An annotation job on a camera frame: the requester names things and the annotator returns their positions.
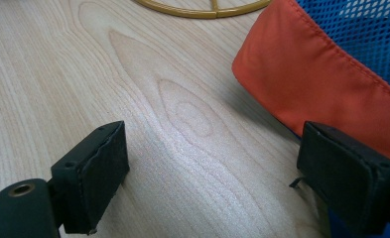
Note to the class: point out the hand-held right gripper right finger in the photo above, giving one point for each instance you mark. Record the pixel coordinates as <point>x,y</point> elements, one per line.
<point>351,178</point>

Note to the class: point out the orange and blue mesh basket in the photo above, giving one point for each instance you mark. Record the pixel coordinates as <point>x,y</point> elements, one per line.
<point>318,76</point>

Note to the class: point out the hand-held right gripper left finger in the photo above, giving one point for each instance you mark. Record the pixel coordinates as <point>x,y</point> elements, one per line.
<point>93,178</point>

